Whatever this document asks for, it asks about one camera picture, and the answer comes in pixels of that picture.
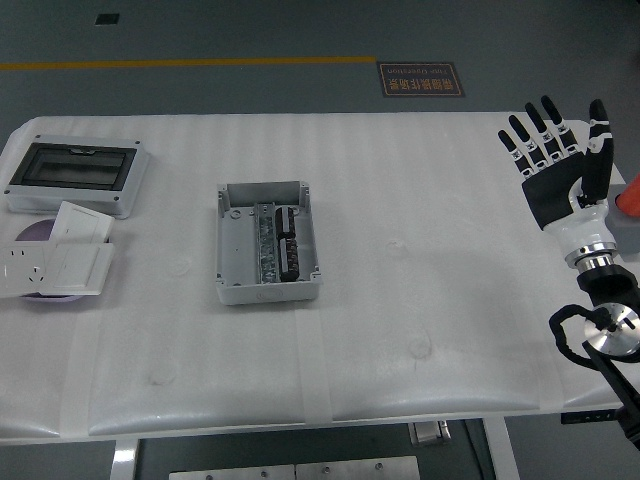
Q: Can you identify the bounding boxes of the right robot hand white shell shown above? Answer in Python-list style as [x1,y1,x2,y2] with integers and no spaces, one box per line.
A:
[497,94,617,254]

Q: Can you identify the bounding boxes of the open grey plastic box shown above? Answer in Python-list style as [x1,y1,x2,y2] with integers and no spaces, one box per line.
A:
[214,180,324,306]

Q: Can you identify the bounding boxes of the grey distribution box dark window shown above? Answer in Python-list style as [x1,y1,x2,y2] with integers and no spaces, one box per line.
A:
[3,133,151,220]

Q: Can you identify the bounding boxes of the orange cone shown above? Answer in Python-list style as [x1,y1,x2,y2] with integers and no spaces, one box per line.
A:
[615,172,640,218]

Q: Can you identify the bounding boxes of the floor sign with orange text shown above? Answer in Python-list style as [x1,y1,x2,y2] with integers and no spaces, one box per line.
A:
[375,61,467,100]

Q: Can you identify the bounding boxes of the black table control panel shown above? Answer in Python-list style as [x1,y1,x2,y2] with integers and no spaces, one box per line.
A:
[559,409,620,426]

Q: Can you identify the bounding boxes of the white table leg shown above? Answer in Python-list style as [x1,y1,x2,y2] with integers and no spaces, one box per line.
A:
[482,417,521,480]
[108,438,144,480]

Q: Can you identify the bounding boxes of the metal floor plate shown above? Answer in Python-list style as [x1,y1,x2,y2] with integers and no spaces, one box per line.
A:
[294,455,421,480]
[168,463,296,480]

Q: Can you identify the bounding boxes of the white foam mat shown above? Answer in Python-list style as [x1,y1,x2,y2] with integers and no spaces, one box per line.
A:
[0,111,571,444]

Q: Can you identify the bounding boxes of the purple round disc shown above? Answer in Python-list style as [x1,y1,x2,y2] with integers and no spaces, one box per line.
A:
[13,218,87,304]

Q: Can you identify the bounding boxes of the metal bracket under table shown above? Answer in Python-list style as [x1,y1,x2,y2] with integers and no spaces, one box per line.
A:
[407,421,453,448]

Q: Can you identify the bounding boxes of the metal mounting rail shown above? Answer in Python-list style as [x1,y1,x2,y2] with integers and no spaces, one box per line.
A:
[253,201,281,285]

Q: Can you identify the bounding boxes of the white blank switch plate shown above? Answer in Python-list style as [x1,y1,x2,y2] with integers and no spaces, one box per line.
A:
[48,200,116,245]

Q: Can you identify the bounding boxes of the white wall switch panel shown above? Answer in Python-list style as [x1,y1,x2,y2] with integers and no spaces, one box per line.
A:
[38,242,116,297]

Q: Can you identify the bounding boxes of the white wall socket panel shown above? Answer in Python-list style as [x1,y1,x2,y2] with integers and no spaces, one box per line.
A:
[0,242,57,300]

